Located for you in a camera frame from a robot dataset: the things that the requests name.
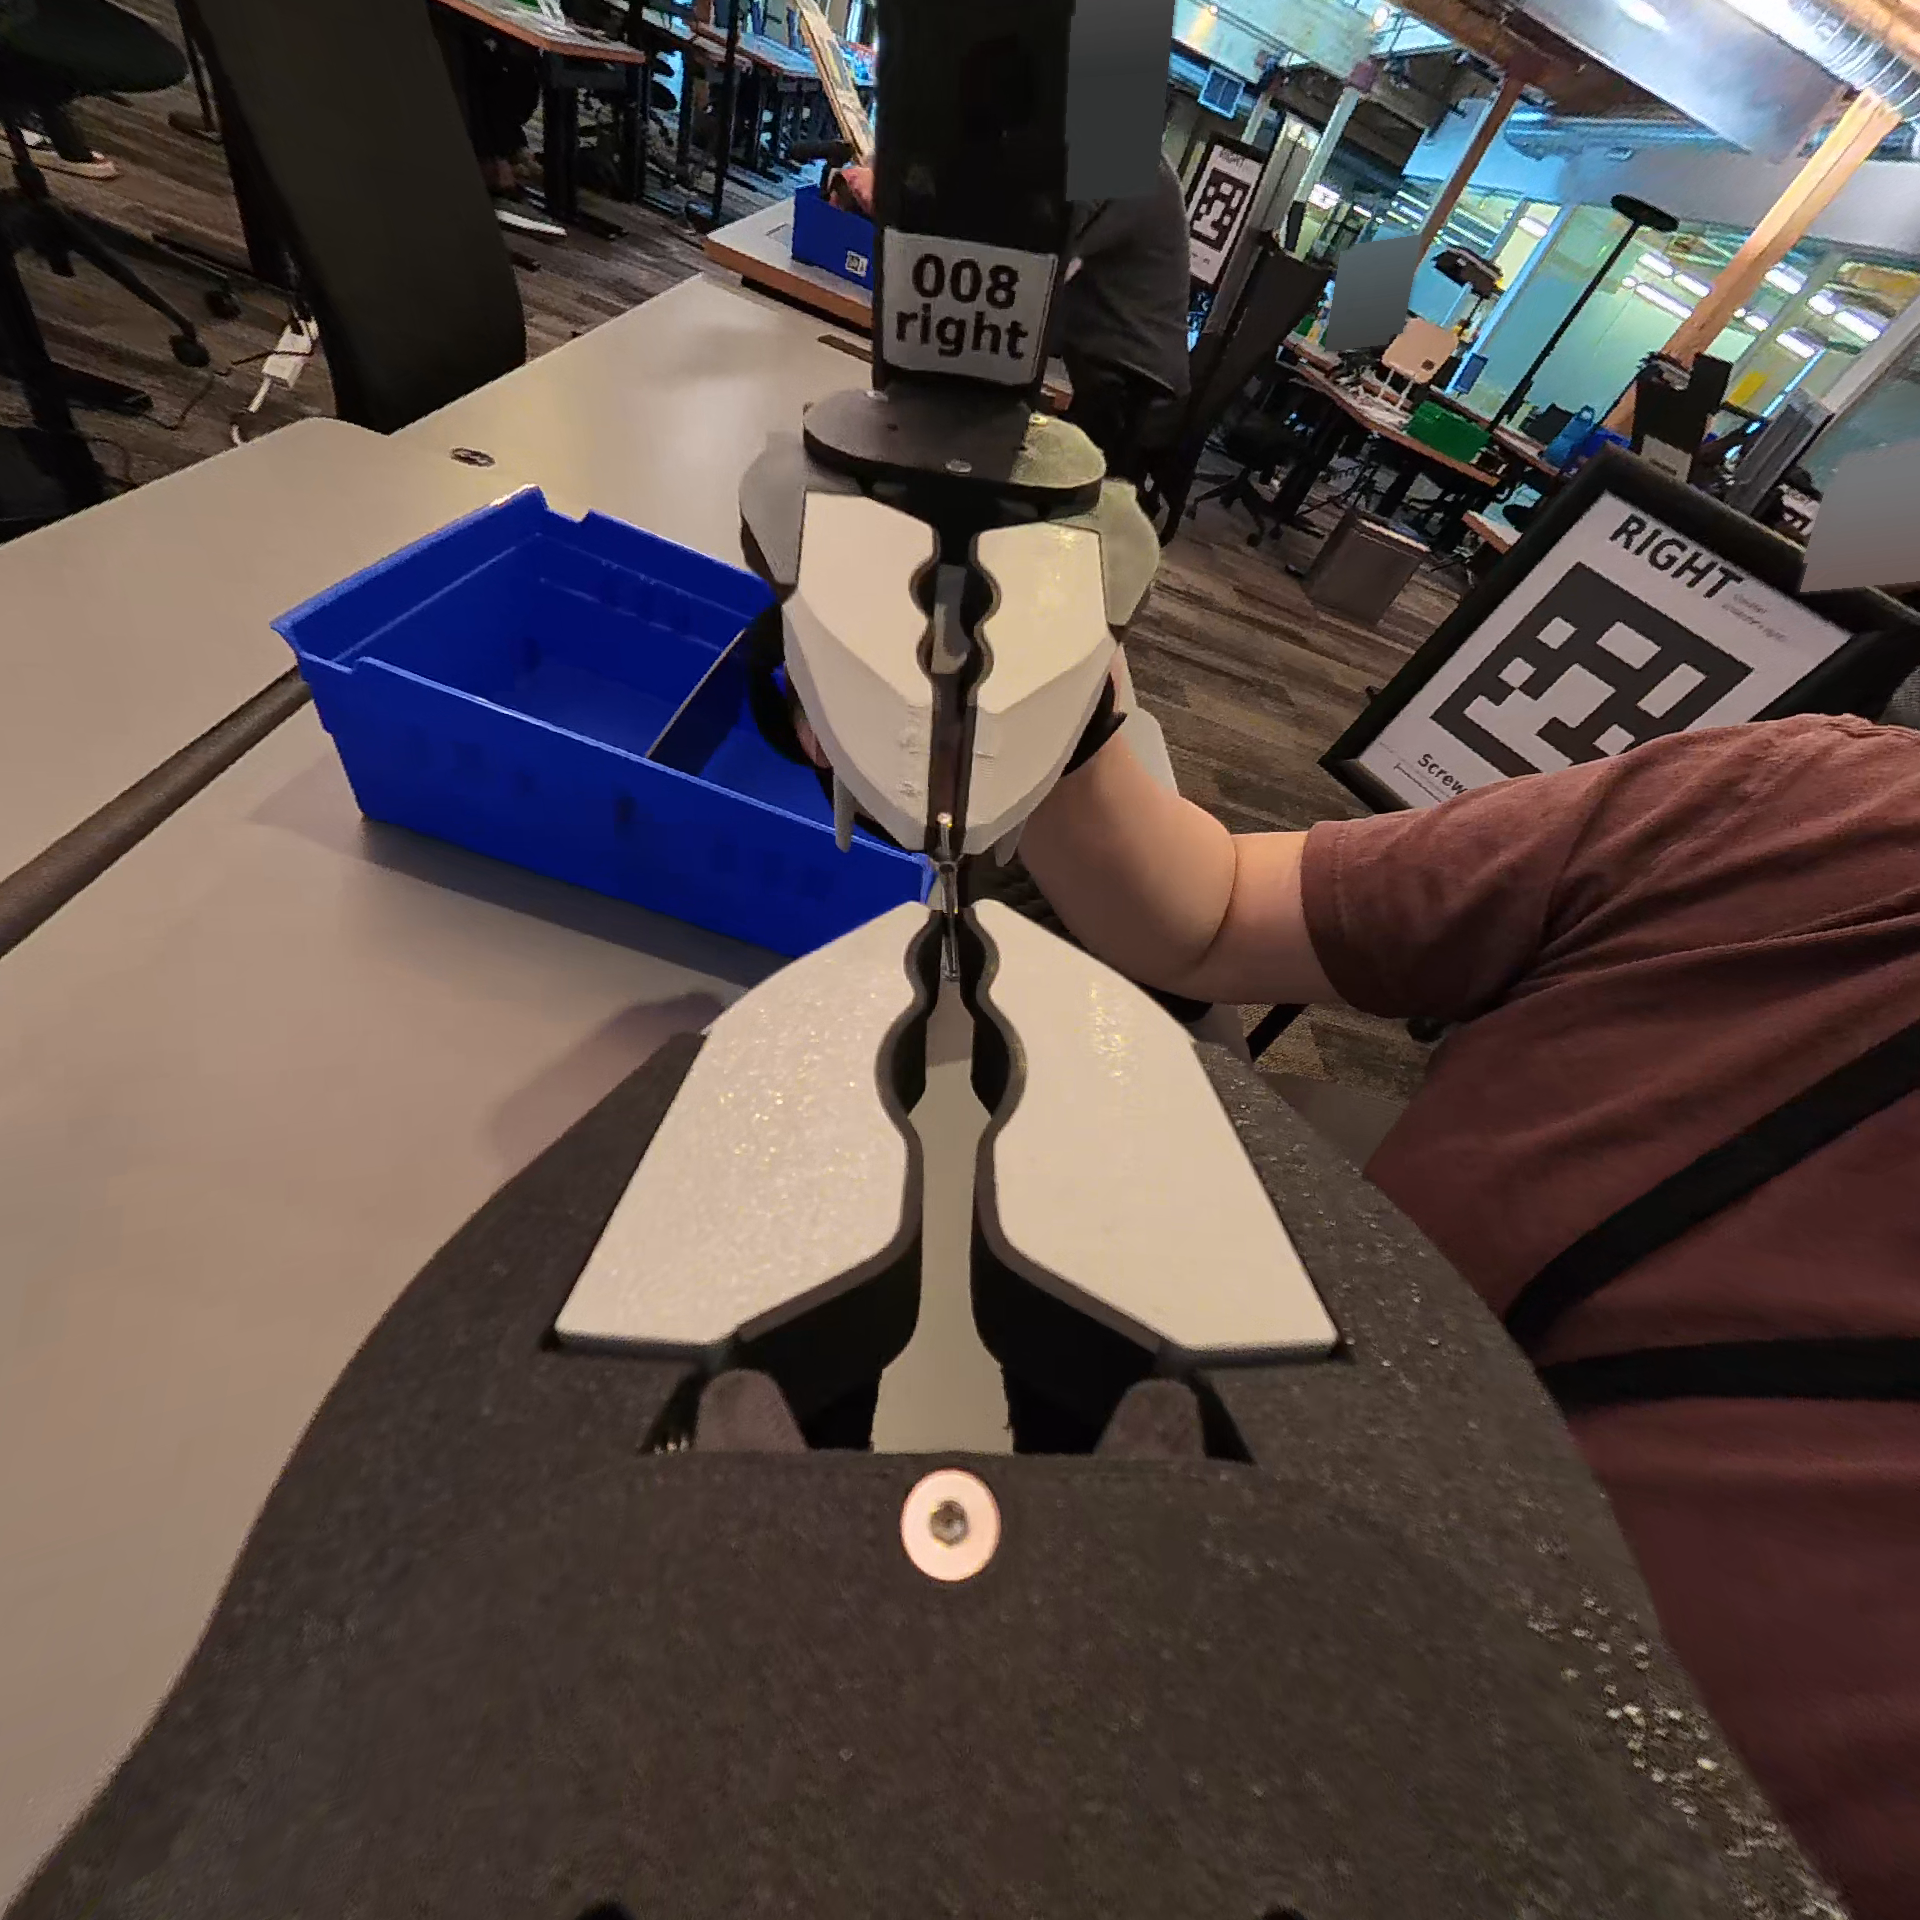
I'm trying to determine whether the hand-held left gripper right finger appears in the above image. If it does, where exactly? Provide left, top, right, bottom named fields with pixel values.
left=966, top=899, right=1343, bottom=1373

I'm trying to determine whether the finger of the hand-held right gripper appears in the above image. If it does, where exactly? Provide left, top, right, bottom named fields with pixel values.
left=954, top=513, right=1125, bottom=859
left=780, top=492, right=948, bottom=849

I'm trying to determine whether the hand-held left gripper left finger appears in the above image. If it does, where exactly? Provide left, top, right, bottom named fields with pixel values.
left=553, top=899, right=924, bottom=1369

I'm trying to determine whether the blue plastic parts bin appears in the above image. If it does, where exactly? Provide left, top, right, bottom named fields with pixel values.
left=272, top=481, right=940, bottom=960

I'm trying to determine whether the person's right forearm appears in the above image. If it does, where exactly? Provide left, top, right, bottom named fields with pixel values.
left=1021, top=780, right=1330, bottom=1009

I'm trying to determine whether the person's right hand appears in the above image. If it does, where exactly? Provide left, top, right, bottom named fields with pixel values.
left=1021, top=732, right=1191, bottom=882

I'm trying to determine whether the small blue bin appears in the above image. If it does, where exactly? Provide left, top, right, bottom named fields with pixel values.
left=791, top=186, right=880, bottom=294

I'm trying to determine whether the small marker sign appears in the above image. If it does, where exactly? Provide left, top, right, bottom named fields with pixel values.
left=1185, top=133, right=1270, bottom=287

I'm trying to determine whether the grey trash bin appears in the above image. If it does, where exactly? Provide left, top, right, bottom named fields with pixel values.
left=1305, top=509, right=1431, bottom=624

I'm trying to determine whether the black framed marker sign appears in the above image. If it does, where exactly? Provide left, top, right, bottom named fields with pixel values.
left=1320, top=441, right=1879, bottom=812

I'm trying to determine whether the black mesh office chair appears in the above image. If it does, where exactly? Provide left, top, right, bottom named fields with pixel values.
left=186, top=0, right=531, bottom=438

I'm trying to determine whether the black floor lamp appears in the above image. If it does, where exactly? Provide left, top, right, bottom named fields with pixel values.
left=1500, top=194, right=1680, bottom=438

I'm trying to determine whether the white power strip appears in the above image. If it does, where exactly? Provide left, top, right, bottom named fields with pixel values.
left=247, top=314, right=325, bottom=414

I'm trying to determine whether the black swivel office chair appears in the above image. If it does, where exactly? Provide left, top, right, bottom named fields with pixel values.
left=0, top=0, right=213, bottom=370

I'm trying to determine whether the black harness strap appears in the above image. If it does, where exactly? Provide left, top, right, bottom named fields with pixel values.
left=1506, top=1033, right=1920, bottom=1403

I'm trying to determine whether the wooden support post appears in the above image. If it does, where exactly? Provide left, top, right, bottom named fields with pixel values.
left=1650, top=90, right=1908, bottom=361

